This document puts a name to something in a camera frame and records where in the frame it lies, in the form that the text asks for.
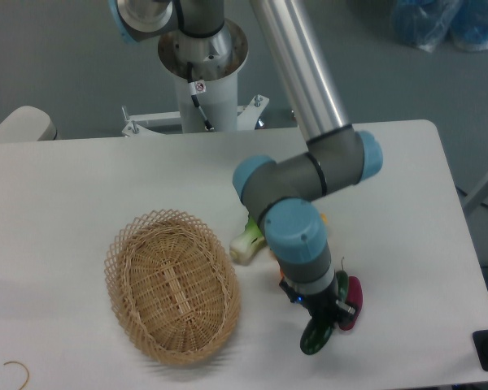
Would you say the white chair back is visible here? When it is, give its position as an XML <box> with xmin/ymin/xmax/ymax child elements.
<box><xmin>0</xmin><ymin>106</ymin><xmax>59</xmax><ymax>144</ymax></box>

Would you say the woven wicker basket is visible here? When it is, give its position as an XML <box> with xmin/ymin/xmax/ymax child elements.
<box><xmin>105</xmin><ymin>210</ymin><xmax>241</xmax><ymax>366</ymax></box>

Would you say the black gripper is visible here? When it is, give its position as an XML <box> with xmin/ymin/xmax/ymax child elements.
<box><xmin>279</xmin><ymin>278</ymin><xmax>357</xmax><ymax>325</ymax></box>

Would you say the tan rubber band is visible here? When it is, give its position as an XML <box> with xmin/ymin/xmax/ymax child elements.
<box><xmin>2</xmin><ymin>360</ymin><xmax>32</xmax><ymax>389</ymax></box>

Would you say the dark green cucumber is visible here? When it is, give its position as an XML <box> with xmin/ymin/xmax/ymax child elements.
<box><xmin>300</xmin><ymin>264</ymin><xmax>349</xmax><ymax>355</ymax></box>

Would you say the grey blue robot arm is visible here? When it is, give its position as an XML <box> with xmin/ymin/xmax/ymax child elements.
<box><xmin>109</xmin><ymin>1</ymin><xmax>383</xmax><ymax>326</ymax></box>

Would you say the blue plastic bag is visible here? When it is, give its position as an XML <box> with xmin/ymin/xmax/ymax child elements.
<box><xmin>390</xmin><ymin>1</ymin><xmax>488</xmax><ymax>53</ymax></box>

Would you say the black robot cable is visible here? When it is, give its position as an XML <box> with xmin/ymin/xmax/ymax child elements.
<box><xmin>185</xmin><ymin>60</ymin><xmax>216</xmax><ymax>132</ymax></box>

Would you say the green bok choy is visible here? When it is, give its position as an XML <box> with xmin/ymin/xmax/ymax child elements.
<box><xmin>229</xmin><ymin>215</ymin><xmax>266</xmax><ymax>266</ymax></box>

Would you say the purple eggplant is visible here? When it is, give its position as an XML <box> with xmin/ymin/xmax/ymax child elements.
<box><xmin>339</xmin><ymin>275</ymin><xmax>364</xmax><ymax>332</ymax></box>

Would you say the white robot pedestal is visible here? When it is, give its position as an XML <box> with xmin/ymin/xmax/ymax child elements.
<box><xmin>122</xmin><ymin>19</ymin><xmax>270</xmax><ymax>137</ymax></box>

